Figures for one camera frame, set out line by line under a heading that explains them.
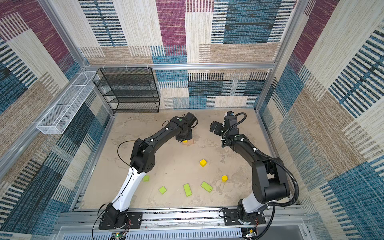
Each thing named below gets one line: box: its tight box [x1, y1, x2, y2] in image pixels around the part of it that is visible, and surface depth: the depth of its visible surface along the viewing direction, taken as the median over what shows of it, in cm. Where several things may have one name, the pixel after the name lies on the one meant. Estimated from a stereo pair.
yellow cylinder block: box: [221, 175, 229, 183], surface depth 86 cm
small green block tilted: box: [158, 186, 167, 195], surface depth 84 cm
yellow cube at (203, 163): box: [199, 158, 208, 167], surface depth 92 cm
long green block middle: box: [183, 183, 193, 197], surface depth 84 cm
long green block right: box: [201, 181, 214, 193], surface depth 85 cm
